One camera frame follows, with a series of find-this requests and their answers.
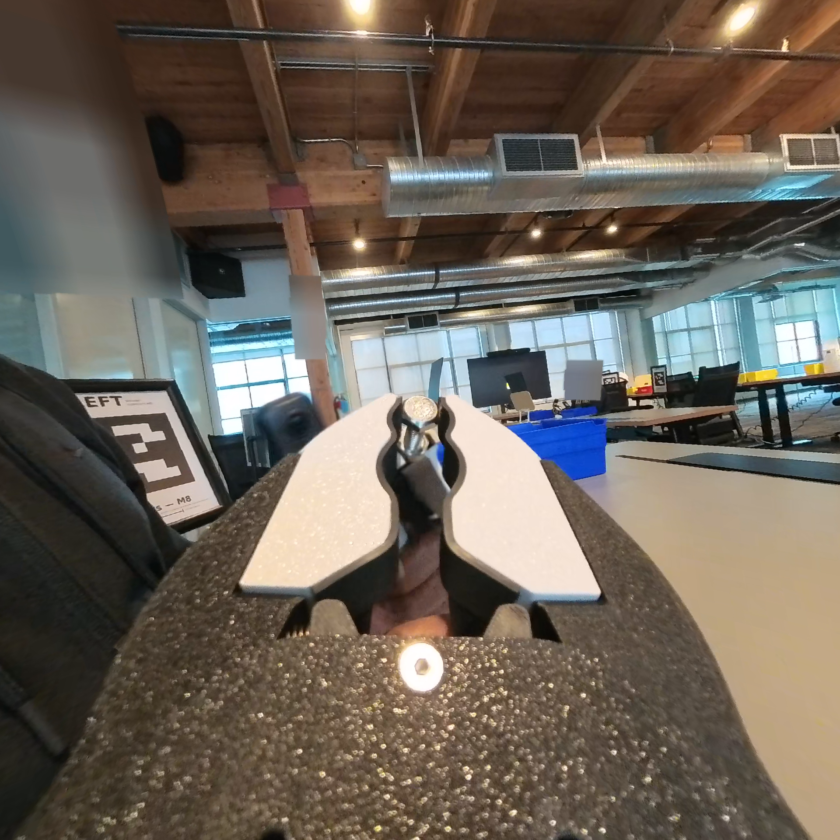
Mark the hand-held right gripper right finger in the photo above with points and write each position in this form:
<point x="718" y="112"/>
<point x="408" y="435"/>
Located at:
<point x="519" y="512"/>

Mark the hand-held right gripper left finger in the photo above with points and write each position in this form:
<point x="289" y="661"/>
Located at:
<point x="328" y="512"/>

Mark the metal bolt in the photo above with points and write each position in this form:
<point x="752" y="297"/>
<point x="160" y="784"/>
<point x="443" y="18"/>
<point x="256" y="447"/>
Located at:
<point x="420" y="411"/>

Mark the person's left hand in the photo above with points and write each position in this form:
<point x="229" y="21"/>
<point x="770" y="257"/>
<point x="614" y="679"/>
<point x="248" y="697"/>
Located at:
<point x="414" y="578"/>

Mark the red fire extinguisher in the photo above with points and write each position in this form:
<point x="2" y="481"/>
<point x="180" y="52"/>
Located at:
<point x="340" y="404"/>

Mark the large blue plastic bin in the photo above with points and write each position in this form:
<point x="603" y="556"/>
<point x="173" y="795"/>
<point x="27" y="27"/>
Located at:
<point x="565" y="446"/>

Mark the beige chair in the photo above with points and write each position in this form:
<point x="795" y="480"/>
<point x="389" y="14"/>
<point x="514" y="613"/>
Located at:
<point x="521" y="400"/>

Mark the large black monitor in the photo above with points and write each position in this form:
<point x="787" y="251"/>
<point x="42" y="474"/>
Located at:
<point x="509" y="378"/>

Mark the framed black white poster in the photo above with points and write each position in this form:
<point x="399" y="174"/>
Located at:
<point x="151" y="453"/>

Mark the clear tilted panel stand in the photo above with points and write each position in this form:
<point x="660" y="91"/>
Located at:
<point x="435" y="381"/>

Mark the long wooden desk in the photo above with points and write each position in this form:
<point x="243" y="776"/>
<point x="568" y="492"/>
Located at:
<point x="683" y="418"/>

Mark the black office chair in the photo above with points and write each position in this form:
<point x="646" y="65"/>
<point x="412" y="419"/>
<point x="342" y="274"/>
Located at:
<point x="715" y="387"/>

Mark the black desk inset panel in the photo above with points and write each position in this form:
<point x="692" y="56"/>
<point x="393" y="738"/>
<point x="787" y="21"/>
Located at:
<point x="761" y="466"/>

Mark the person's black jacket torso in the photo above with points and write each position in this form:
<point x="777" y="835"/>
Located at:
<point x="66" y="591"/>

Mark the yellow storage bin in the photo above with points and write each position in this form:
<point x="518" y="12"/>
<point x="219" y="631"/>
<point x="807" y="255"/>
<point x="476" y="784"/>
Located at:
<point x="757" y="376"/>

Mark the wooden support post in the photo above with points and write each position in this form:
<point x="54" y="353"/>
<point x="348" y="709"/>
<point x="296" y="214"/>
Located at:
<point x="299" y="243"/>

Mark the long silver ceiling duct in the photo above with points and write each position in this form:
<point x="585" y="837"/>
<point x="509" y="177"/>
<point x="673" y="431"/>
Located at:
<point x="525" y="282"/>

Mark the black round wall speaker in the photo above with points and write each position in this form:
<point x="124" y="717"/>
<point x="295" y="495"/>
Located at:
<point x="164" y="148"/>

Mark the silver spiral air duct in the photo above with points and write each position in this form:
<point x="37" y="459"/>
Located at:
<point x="630" y="184"/>

